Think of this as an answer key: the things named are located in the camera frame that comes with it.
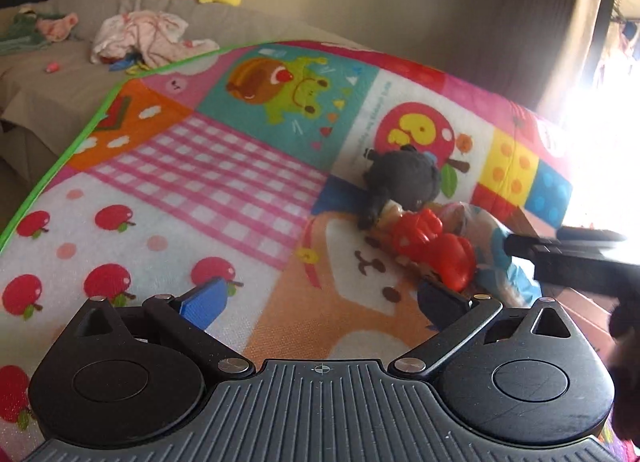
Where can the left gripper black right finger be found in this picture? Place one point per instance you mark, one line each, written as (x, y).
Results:
(458, 320)

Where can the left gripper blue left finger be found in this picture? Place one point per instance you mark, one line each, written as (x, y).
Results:
(181, 323)

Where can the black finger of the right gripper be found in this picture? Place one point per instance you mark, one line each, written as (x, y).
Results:
(567, 233)

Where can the blue cotton pad pack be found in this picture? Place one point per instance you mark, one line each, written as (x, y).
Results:
(498, 273)

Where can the red hooded doll figure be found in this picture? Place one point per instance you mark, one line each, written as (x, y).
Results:
(420, 238)

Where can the yellow pudding toy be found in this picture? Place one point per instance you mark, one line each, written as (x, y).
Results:
(383, 226)

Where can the black plush toy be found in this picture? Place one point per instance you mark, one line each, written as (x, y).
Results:
(405, 176)

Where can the pink cardboard box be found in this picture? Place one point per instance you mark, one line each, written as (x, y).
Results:
(612, 328)

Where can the colourful cartoon play mat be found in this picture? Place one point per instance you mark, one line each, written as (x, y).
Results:
(247, 165)

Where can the pink white crumpled cloth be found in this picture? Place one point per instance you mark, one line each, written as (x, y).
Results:
(159, 38)

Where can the pink green cloth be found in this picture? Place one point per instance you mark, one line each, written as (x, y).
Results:
(30, 31)

